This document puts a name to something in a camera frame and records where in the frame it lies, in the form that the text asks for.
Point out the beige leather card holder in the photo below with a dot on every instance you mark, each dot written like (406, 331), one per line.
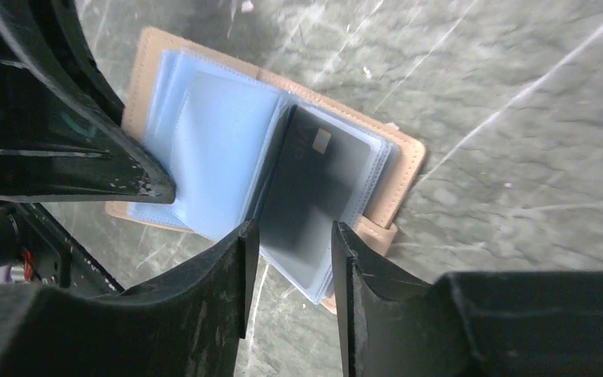
(217, 124)

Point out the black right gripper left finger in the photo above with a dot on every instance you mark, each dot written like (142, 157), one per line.
(187, 321)

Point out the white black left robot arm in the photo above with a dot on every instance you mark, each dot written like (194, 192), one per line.
(35, 247)

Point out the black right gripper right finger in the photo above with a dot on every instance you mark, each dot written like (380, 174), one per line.
(466, 323)

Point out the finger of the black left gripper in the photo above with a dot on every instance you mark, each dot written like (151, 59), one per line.
(61, 135)

